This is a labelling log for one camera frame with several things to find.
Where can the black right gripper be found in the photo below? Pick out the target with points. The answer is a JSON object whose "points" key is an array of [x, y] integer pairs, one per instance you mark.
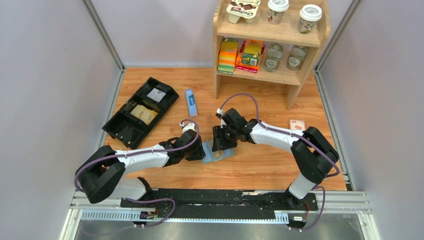
{"points": [[219, 142]]}

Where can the teal card holder wallet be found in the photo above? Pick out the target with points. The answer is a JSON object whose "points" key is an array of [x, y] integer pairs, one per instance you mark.
{"points": [[211, 156]]}

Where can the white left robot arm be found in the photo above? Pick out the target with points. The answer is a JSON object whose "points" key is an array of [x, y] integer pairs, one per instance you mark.
{"points": [[102, 175]]}

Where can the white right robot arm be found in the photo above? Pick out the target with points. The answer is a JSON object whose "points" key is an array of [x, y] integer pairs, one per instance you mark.
{"points": [[313, 154]]}

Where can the silver card in tray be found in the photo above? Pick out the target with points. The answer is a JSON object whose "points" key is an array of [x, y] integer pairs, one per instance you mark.
{"points": [[156, 95]]}

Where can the black compartment tray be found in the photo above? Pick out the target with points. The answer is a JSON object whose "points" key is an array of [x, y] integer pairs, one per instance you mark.
{"points": [[133, 122]]}

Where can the blue slim box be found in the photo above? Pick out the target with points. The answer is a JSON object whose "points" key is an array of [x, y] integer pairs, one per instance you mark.
{"points": [[191, 103]]}

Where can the white Kamenoko sponge pack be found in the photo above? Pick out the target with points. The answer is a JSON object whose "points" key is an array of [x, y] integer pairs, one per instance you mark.
{"points": [[297, 125]]}

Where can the orange pink sponge pack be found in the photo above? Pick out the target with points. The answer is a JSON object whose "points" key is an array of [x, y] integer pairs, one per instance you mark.
{"points": [[249, 56]]}

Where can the green sponge pack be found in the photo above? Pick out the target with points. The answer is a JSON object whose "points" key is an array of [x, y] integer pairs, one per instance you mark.
{"points": [[227, 55]]}

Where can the glass jar left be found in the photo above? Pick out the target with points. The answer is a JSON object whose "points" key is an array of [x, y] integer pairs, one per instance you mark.
{"points": [[273, 57]]}

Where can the glass jar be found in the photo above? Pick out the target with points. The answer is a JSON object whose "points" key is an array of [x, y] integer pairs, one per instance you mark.
{"points": [[273, 57], [296, 57]]}

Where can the wooden shelf unit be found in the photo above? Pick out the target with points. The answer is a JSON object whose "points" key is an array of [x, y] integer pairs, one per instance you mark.
{"points": [[285, 33]]}

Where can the glass jar right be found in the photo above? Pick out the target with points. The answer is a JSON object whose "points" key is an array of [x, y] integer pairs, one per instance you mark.
{"points": [[296, 57]]}

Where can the chocolate pudding cup pack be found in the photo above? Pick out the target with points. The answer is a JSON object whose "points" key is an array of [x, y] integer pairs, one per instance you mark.
{"points": [[242, 9]]}

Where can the paper coffee cup left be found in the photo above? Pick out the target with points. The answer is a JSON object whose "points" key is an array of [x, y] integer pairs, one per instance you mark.
{"points": [[276, 10]]}

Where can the paper coffee cup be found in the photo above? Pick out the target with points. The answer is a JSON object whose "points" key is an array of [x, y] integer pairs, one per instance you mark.
{"points": [[309, 15], [276, 10]]}

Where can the paper coffee cup right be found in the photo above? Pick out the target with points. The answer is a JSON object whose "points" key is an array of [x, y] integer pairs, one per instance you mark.
{"points": [[309, 15]]}

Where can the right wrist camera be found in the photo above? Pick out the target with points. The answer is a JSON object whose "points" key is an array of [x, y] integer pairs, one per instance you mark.
{"points": [[219, 114]]}

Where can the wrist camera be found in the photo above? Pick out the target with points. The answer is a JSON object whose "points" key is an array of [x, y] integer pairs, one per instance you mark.
{"points": [[219, 114], [188, 127]]}

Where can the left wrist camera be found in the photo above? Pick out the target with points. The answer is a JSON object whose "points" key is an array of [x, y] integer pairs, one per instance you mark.
{"points": [[188, 127]]}

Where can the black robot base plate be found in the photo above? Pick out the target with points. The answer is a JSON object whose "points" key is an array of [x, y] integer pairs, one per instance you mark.
{"points": [[221, 204]]}

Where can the aluminium frame rail right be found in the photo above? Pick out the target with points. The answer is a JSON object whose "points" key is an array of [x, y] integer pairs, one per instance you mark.
{"points": [[340, 17]]}

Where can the aluminium frame rail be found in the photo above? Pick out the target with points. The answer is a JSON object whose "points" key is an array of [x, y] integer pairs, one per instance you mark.
{"points": [[113, 70], [340, 17]]}

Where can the aluminium frame rail left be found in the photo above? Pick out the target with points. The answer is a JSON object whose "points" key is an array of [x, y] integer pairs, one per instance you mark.
{"points": [[113, 70]]}

